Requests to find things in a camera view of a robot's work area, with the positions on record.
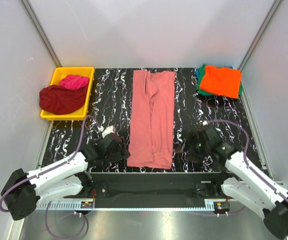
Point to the left aluminium corner post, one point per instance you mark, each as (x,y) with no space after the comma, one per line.
(28,8)

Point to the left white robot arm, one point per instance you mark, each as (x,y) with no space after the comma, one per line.
(22,192)

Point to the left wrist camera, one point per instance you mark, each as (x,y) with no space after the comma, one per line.
(109,132)

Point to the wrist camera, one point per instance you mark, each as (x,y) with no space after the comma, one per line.
(109,132)
(213,143)

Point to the aluminium frame rail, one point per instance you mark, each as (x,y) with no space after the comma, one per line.
(163,200)

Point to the orange folded t shirt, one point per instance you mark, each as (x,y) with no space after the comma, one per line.
(221,80)

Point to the right aluminium corner post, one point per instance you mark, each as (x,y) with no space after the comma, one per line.
(263,27)

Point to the salmon pink t shirt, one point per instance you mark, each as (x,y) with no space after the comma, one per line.
(152,120)

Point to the aluminium corner post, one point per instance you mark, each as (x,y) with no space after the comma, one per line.
(263,27)
(28,8)

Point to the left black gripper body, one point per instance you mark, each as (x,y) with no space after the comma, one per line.
(119,154)

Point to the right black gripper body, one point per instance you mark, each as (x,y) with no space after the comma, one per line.
(196,150)

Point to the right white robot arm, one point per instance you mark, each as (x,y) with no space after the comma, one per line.
(248,185)

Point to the dark red t shirt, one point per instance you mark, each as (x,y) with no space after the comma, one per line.
(59,100)

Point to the green folded t shirt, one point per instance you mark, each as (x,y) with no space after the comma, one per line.
(201,91)

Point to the magenta t shirt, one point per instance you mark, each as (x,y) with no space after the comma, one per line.
(74,82)

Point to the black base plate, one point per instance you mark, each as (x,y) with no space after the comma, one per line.
(205,182)

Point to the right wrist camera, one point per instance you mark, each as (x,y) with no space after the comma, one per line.
(213,143)

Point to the yellow plastic bin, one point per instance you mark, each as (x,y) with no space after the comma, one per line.
(60,73)

